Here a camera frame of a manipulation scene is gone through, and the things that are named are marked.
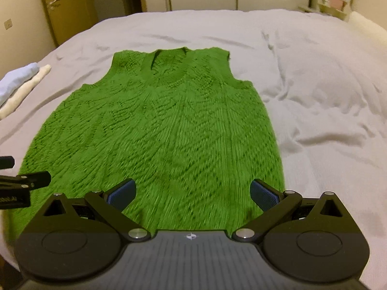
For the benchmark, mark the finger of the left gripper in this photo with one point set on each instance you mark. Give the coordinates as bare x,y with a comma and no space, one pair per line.
32,181
6,162

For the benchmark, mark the wooden room door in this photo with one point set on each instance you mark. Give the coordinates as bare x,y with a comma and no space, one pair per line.
69,17

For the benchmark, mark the cream bed pillow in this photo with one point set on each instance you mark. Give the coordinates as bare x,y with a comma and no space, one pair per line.
367,26

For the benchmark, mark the folded cream garment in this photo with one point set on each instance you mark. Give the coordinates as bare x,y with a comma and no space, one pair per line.
22,92

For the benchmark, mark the folded light blue garment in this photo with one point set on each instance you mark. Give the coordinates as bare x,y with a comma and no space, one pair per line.
14,79

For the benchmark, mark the white duvet cover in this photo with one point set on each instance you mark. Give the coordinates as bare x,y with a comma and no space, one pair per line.
323,83

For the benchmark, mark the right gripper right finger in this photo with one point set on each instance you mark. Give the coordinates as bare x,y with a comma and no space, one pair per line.
277,208

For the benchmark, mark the green knitted vest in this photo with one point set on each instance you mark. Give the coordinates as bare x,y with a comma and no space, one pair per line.
191,135

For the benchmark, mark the pink storage box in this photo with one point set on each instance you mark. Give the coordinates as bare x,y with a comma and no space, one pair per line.
337,4

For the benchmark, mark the wall switch plate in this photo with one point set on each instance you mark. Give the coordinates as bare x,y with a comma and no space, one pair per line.
8,24

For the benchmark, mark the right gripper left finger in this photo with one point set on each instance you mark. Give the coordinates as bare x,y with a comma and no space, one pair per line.
109,206

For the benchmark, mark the white bedside table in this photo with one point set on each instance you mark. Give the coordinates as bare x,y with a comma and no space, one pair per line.
328,11

